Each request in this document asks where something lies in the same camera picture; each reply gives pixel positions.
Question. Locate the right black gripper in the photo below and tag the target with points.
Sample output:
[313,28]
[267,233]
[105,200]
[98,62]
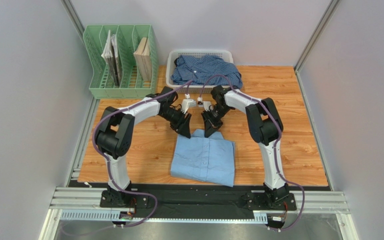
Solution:
[211,119]

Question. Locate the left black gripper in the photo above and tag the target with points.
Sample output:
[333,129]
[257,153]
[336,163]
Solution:
[182,127]

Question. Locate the light blue long sleeve shirt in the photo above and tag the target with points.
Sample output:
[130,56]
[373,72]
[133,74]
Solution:
[204,159]

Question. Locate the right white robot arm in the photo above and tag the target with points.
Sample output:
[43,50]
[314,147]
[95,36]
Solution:
[265,128]

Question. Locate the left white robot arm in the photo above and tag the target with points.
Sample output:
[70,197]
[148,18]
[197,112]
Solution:
[112,138]

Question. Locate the dark blue checkered shirt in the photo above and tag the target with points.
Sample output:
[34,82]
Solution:
[208,69]

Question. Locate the white plastic basket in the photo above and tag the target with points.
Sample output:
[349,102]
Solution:
[197,53]

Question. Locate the beige books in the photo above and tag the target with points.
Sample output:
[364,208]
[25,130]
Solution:
[142,56]

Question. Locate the green file organizer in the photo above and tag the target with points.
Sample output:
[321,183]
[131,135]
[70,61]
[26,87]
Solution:
[128,37]

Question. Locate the grey magazines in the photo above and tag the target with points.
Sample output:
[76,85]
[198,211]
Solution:
[111,56]

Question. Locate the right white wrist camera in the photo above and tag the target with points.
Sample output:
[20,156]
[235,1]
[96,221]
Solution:
[206,105]

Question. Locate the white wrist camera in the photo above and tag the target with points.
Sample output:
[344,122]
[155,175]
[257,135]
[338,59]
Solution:
[206,105]
[187,103]

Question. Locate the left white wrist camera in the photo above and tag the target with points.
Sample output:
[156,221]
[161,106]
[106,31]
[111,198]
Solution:
[187,103]

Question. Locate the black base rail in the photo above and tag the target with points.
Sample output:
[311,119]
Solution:
[198,204]

